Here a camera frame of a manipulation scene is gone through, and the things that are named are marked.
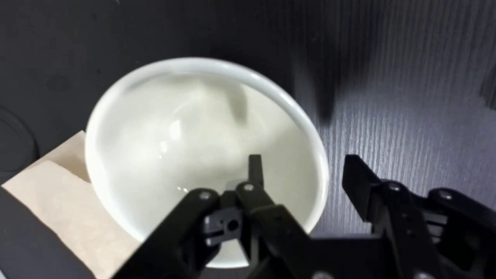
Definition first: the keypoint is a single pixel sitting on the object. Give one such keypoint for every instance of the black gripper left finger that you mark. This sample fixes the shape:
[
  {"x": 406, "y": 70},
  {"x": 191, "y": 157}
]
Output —
[{"x": 194, "y": 233}]

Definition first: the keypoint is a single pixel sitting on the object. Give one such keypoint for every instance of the folded beige napkin behind bowl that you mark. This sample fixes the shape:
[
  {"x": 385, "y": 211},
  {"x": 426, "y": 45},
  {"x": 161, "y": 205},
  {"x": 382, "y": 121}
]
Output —
[{"x": 58, "y": 191}]

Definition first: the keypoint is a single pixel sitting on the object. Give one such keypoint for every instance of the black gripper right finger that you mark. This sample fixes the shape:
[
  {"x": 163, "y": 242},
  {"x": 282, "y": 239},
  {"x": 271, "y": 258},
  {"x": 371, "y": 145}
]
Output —
[{"x": 445, "y": 235}]

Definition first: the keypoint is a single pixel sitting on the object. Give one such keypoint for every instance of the white ceramic bowl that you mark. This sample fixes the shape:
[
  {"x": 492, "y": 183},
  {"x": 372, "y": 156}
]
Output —
[{"x": 178, "y": 125}]

